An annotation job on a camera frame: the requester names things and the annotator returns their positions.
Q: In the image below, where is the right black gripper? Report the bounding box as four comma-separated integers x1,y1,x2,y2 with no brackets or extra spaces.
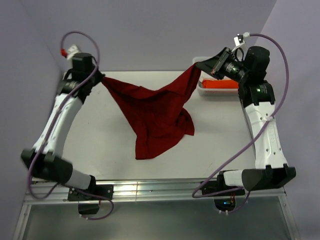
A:
196,47,250,84

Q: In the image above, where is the dark red t-shirt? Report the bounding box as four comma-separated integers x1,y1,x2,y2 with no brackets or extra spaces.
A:
102,64,201,160

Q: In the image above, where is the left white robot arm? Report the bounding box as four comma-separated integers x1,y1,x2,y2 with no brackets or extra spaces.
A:
20,52,104,200

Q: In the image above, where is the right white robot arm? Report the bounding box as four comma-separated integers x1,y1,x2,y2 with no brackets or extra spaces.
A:
195,46,296,195

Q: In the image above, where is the rolled orange t-shirt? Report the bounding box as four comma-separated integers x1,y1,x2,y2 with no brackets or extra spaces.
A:
202,78,239,90

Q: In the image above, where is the white plastic basket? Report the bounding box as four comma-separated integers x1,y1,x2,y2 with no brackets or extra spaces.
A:
196,71,238,97

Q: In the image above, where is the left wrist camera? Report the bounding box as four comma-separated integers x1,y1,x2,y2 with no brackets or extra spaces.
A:
60,44,81,60

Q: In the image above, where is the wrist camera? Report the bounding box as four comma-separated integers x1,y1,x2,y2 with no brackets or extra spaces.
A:
60,44,81,60
232,32,250,52

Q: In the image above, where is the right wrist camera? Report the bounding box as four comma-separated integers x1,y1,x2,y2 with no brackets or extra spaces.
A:
232,32,250,52

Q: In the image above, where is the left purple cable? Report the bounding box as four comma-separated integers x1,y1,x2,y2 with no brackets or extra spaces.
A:
26,30,101,200

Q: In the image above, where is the purple cable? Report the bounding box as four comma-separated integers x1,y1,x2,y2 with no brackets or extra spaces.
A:
191,32,290,215
26,30,101,200

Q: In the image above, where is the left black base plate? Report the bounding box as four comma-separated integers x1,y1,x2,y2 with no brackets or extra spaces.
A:
67,184,114,202

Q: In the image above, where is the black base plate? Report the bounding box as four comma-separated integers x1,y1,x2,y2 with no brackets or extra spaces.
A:
67,184,114,202
200,177,246,197

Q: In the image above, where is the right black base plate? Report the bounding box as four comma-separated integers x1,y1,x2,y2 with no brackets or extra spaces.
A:
200,177,246,197

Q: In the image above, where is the aluminium rail frame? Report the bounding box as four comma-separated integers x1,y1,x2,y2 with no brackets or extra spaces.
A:
12,94,301,240

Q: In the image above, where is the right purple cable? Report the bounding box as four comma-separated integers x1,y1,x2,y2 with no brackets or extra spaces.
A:
191,32,290,215

